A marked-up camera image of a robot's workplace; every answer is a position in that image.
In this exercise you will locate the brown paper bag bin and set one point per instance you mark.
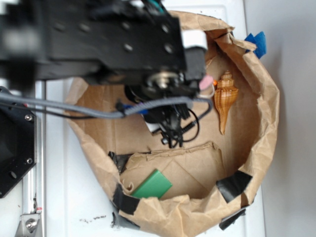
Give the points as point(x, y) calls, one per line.
point(215, 175)

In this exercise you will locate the aluminum extrusion rail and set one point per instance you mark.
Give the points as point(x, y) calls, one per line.
point(33, 189)

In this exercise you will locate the orange toy seashell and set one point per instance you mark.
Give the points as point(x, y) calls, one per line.
point(224, 97)

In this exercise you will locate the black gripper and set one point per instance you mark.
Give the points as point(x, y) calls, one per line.
point(175, 103)

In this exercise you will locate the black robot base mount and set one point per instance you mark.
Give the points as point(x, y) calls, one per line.
point(17, 141)

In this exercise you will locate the white plastic tray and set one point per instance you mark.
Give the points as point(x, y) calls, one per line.
point(75, 204)

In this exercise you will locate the gray plush bunny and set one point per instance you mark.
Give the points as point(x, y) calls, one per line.
point(206, 82)

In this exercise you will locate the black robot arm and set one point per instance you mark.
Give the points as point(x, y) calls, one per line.
point(108, 42)

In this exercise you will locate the metal corner bracket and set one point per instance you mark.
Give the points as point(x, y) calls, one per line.
point(29, 226)

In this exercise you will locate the blue tape piece right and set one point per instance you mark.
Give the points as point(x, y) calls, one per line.
point(260, 41)

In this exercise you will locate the green rectangular block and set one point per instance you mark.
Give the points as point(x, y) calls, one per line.
point(155, 185)

